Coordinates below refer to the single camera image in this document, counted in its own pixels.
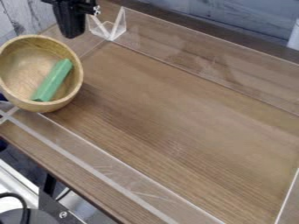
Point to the green rectangular block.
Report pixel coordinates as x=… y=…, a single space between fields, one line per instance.
x=50 y=83

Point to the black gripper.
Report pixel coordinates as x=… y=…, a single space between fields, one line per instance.
x=69 y=13

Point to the white object at right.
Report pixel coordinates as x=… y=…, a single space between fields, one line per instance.
x=293 y=37

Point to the clear acrylic corner bracket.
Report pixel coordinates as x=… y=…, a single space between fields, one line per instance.
x=106 y=30

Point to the dark grey round base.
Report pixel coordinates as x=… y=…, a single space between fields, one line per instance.
x=34 y=217

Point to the clear acrylic front wall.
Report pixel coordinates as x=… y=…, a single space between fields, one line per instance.
x=113 y=186

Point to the clear acrylic rear wall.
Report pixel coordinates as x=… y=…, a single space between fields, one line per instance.
x=248 y=71

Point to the black metal table leg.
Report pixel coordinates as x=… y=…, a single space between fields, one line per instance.
x=49 y=185

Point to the clear acrylic wall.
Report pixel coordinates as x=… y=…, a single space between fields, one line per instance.
x=113 y=186
x=248 y=71

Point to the grey metal bracket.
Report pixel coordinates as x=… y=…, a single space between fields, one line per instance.
x=53 y=212

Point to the brown wooden bowl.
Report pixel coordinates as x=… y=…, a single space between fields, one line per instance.
x=26 y=59

